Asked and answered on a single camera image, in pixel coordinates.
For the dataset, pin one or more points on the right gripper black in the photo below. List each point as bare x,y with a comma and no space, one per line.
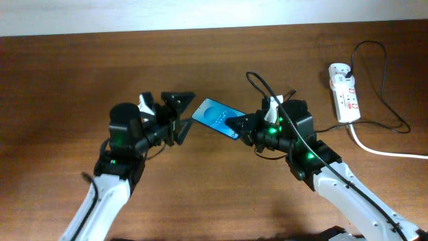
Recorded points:
256,134

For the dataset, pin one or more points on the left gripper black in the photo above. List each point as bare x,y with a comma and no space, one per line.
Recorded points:
168,116

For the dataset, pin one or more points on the blue smartphone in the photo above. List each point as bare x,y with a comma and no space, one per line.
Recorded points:
213,114

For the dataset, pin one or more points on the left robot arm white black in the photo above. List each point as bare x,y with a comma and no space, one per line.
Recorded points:
134,129

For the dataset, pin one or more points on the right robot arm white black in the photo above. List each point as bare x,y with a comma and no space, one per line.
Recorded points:
323,170

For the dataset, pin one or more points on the white charger adapter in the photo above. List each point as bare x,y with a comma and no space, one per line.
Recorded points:
339,81

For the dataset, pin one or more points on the white power strip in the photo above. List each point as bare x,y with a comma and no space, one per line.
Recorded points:
345,100

